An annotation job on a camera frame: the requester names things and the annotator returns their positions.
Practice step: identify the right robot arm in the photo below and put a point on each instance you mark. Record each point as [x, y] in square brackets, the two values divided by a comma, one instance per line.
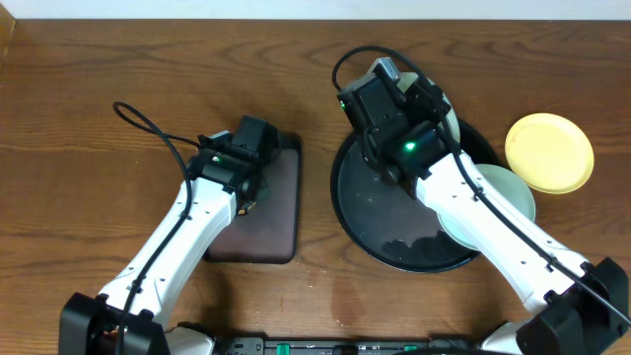
[574, 307]

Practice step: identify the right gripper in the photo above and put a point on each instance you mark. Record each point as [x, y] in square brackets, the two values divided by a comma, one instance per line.
[428, 99]

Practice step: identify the black round tray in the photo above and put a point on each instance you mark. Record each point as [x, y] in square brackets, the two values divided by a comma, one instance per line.
[385, 222]

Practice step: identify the black rectangular water tray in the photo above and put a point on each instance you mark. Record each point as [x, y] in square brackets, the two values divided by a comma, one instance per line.
[268, 232]

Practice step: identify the yellow plate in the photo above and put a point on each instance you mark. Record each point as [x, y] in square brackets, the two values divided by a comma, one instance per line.
[549, 153]

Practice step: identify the green and orange sponge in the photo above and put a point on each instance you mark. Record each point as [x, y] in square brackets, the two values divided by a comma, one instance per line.
[246, 207]

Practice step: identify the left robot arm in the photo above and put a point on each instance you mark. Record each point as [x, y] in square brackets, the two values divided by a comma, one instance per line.
[131, 313]

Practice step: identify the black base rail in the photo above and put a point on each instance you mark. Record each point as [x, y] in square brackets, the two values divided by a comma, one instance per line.
[345, 346]

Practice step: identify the light blue plate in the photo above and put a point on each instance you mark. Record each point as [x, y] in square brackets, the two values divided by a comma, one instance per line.
[405, 82]
[513, 188]

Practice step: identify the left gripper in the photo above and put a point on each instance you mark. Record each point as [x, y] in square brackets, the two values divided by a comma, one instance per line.
[271, 161]

